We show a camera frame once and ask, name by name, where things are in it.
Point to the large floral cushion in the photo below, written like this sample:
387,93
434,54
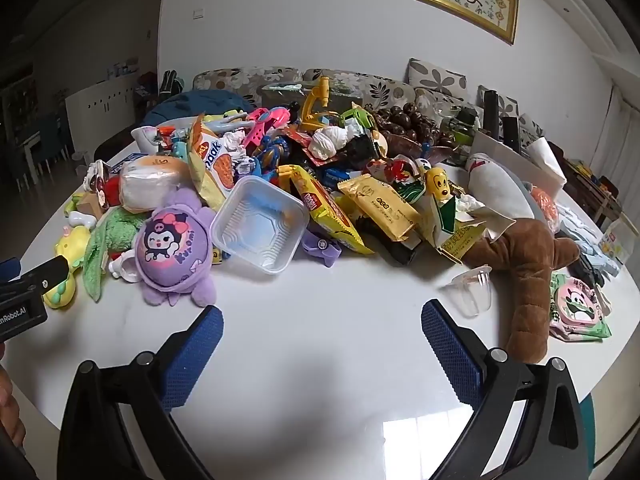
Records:
437,80

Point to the purple clip toy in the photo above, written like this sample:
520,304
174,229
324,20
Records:
322,250

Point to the red white toy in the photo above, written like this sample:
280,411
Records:
105,187

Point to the white cardboard box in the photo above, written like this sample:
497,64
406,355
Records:
500,145

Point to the short black box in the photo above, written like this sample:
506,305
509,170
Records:
510,132

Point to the light blue cloth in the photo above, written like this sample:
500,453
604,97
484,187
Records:
590,245

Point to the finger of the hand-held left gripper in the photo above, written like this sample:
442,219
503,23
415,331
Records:
47,280

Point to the yellow duck toy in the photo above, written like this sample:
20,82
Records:
67,250

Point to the wrapped bread bun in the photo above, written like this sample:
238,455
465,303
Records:
150,182

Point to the green plush cloth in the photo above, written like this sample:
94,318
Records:
112,237

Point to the brown plush toy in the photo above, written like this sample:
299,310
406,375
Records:
530,260

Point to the green white drink carton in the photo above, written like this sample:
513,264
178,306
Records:
452,235

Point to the black wrapper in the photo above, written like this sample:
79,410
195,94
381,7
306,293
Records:
367,150

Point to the blue snack wrapper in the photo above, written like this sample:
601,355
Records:
337,176

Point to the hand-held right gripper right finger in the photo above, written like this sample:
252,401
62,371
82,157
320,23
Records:
450,355

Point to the small floral cushion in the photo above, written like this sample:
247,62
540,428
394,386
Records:
507,105

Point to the person's left hand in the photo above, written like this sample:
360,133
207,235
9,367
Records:
9,405

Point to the dark brown chair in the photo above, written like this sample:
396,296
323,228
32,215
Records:
112,145

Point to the yellow dog figurine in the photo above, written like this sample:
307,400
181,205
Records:
437,182

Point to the teal chair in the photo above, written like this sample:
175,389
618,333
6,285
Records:
591,430

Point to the small white yellow box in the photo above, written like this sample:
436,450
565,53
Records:
615,245

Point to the large white tissue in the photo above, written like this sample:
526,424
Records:
327,142

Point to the orange mesh ball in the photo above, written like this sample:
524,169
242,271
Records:
545,207

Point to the panda print wipes pack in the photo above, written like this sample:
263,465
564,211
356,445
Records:
580,307

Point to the tan gold packet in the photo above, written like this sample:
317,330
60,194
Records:
382,205

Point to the small crumpled white tissue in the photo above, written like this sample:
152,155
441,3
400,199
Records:
235,141

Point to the clear plastic cup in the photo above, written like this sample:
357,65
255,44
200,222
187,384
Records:
470,292

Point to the white orange biscuit packet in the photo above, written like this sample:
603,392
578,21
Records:
215,160

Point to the black green bag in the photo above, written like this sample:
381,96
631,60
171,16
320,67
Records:
171,84

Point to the yellow snack packet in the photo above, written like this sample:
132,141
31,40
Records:
325,210

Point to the white grey plush toy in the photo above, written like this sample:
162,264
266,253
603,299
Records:
500,185

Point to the blue figure toy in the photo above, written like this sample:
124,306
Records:
270,157

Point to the white curtain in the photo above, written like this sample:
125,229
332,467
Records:
622,125

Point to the white toy jug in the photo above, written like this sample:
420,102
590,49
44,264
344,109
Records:
150,135

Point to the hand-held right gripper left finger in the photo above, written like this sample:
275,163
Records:
200,355

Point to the white cabinet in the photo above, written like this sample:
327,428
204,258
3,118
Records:
100,110

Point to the floral patterned sofa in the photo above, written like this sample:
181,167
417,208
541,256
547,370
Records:
280,77

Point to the tall black box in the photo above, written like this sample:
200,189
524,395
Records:
491,112

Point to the green glass bottle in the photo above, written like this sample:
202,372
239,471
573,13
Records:
464,127

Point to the pink plastic toy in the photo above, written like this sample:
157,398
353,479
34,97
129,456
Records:
267,120

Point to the white bone toy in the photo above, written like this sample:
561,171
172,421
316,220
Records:
80,219

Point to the white plastic tray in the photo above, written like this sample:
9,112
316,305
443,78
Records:
260,225

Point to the purple round plush toy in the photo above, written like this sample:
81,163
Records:
172,255

